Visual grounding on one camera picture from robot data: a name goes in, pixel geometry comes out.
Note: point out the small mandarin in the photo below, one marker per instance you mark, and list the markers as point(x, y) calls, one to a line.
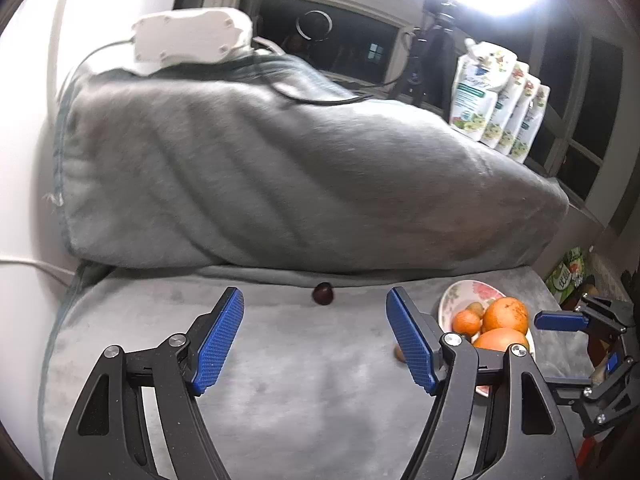
point(466, 323)

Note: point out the brown kiwi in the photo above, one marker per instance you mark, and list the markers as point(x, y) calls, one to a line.
point(475, 308)
point(398, 353)

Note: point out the large orange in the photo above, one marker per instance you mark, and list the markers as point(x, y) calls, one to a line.
point(500, 341)
point(506, 314)

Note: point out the grey plush mat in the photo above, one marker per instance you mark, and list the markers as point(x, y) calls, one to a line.
point(310, 390)

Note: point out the small dark red plum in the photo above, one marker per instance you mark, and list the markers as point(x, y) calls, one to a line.
point(323, 293)

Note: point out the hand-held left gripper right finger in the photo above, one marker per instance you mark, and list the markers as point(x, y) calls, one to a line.
point(410, 340)

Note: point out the white power adapter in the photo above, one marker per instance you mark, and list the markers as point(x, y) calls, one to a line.
point(190, 35)

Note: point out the red object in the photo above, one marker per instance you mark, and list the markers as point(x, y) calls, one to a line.
point(587, 452)

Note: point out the white green refill pouch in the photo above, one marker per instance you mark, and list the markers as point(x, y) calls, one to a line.
point(525, 125)
point(509, 110)
point(539, 120)
point(480, 90)

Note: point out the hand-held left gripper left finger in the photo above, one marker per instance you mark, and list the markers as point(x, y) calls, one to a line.
point(220, 340)

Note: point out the window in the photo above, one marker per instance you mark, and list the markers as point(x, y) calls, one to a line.
point(360, 30)

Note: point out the green carton box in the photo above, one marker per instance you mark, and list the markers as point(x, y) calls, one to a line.
point(567, 275)

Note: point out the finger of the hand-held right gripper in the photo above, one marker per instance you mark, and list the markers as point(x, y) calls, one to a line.
point(570, 387)
point(560, 321)

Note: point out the floral white bowl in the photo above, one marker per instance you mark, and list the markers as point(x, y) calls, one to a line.
point(465, 292)

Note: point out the black tripod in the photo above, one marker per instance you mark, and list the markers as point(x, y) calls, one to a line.
point(437, 35)

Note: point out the grey pillow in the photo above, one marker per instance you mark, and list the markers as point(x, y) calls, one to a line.
point(275, 175)

